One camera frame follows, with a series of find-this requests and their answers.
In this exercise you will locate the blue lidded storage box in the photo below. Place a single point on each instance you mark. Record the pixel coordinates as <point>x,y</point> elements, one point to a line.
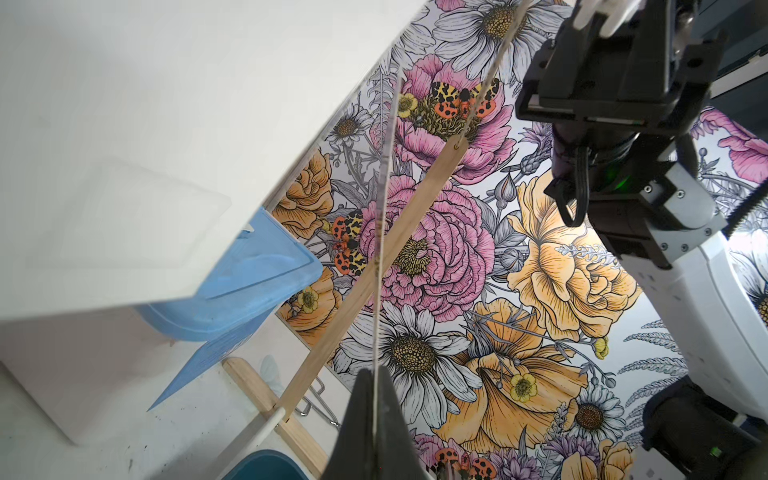
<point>263,268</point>

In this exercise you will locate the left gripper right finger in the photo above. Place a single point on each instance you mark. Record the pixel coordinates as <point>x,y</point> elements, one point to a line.
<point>395,456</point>

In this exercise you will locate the dark teal tray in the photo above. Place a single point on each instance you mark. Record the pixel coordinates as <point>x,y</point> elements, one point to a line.
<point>266,465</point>

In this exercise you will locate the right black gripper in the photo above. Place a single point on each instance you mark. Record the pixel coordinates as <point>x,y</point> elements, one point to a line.
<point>653,75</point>

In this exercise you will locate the white postcard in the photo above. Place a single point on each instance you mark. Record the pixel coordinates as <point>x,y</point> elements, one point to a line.
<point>138,137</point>
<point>388,129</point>

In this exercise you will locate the right wooden post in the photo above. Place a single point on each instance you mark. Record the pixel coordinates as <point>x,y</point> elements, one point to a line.
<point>276,413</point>

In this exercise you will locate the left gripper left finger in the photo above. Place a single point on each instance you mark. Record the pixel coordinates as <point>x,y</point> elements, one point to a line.
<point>353,455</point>

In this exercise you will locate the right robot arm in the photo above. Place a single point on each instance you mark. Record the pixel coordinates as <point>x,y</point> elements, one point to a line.
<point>641,194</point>

